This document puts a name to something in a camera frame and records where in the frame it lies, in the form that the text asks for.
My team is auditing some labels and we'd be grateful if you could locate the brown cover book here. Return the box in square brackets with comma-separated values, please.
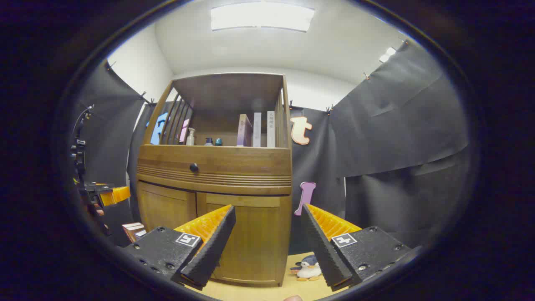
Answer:
[122, 222, 145, 243]

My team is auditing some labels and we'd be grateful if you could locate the large ceiling light panel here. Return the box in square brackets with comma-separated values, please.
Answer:
[210, 2, 315, 33]

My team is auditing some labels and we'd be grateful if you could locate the white book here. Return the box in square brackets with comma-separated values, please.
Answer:
[252, 112, 262, 148]
[267, 110, 276, 148]

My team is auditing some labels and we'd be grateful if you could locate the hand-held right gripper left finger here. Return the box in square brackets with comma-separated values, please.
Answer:
[121, 204, 237, 291]

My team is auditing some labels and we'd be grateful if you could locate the wooden double-door shoe cabinet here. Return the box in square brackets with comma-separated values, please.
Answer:
[136, 73, 293, 288]

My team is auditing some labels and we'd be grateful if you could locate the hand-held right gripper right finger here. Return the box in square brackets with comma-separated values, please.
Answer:
[301, 204, 423, 292]

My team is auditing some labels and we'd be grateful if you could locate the black equipment stand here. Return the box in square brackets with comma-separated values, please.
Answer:
[70, 105, 95, 184]

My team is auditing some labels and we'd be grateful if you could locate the black backdrop cloth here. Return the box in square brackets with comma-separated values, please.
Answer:
[71, 40, 471, 251]

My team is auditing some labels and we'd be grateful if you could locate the penguin plush toy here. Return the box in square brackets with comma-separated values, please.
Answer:
[290, 254, 323, 281]

